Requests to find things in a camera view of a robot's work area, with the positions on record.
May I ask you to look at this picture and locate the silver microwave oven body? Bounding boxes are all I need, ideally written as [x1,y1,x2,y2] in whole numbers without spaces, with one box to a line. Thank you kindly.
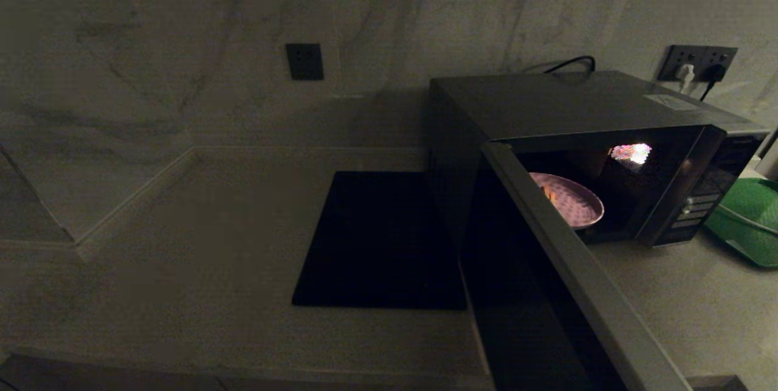
[425,72,771,248]

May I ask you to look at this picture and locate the purple plate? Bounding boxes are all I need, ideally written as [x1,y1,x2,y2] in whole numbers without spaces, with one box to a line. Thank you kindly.
[528,172,605,231]

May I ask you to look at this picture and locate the black curved cable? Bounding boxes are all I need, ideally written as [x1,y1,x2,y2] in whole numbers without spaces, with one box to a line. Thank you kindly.
[543,55,596,74]

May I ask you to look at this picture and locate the black induction cooktop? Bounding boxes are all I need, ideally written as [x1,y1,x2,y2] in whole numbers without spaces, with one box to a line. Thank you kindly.
[292,171,467,310]

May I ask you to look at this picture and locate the black plug with cable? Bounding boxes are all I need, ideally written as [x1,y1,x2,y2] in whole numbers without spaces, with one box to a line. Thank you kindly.
[698,65,726,102]

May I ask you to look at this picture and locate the white power cable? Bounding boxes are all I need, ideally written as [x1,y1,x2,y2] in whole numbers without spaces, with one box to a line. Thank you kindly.
[717,205,778,235]

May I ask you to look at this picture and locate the black double wall socket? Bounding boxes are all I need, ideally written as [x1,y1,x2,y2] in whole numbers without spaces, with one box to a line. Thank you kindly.
[658,44,738,83]

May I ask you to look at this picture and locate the black single wall socket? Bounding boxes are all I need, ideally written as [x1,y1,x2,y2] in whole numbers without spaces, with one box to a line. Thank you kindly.
[286,43,325,81]

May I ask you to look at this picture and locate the dark glass microwave door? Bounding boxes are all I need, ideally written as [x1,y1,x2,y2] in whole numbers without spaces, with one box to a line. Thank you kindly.
[460,142,694,391]

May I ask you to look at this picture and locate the green plastic tray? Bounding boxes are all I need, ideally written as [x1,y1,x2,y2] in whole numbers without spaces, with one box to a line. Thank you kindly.
[705,178,778,268]

